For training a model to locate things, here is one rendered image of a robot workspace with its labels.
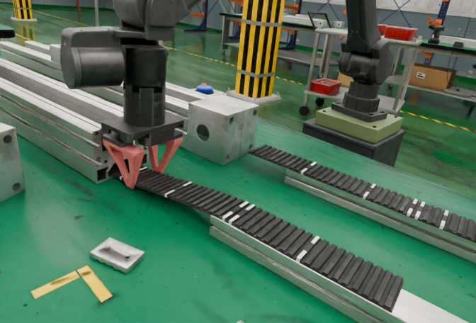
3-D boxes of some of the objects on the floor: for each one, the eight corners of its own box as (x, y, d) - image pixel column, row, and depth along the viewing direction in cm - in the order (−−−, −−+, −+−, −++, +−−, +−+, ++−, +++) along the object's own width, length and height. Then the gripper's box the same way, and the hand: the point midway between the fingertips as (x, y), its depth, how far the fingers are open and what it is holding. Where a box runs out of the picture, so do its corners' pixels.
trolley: (399, 125, 363) (430, 24, 324) (391, 139, 319) (425, 25, 280) (308, 103, 410) (325, 13, 371) (290, 112, 366) (307, 11, 326)
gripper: (129, 92, 41) (131, 202, 47) (188, 83, 49) (183, 178, 55) (96, 80, 45) (101, 184, 51) (156, 74, 53) (154, 164, 59)
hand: (144, 176), depth 53 cm, fingers closed on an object, 5 cm apart
